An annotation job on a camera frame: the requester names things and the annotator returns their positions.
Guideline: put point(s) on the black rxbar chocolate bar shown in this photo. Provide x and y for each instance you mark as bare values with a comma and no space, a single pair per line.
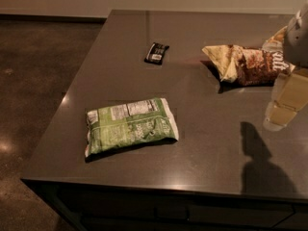
156,53

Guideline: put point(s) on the dark cabinet drawer front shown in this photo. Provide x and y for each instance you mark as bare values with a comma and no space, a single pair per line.
175,209

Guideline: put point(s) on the brown yellow chip bag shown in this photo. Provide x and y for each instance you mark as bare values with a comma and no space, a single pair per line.
249,66

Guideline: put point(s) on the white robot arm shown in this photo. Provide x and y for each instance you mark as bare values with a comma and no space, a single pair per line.
295,45

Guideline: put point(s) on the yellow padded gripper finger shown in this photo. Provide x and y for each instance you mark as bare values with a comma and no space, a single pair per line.
289,95

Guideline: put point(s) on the green jalapeno chip bag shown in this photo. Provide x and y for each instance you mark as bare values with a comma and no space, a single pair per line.
129,124

